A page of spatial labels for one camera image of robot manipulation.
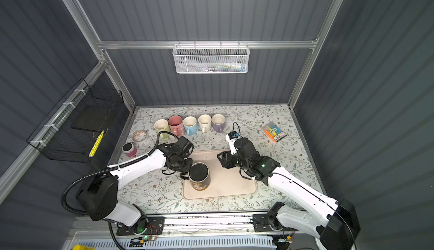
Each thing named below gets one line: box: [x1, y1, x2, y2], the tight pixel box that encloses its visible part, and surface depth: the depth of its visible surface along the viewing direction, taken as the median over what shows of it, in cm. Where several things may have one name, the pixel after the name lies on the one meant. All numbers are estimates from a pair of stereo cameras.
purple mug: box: [211, 113, 226, 133], surface depth 105 cm
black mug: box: [188, 161, 211, 192], surface depth 79 cm
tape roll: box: [132, 128, 149, 142], surface depth 107 cm
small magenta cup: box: [121, 142, 138, 158], surface depth 96 cm
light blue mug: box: [182, 115, 198, 136], surface depth 101 cm
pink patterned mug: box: [167, 114, 185, 138], surface depth 101 cm
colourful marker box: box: [261, 122, 288, 143], surface depth 107 cm
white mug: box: [197, 114, 212, 133], surface depth 102 cm
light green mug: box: [153, 118, 171, 140], surface depth 101 cm
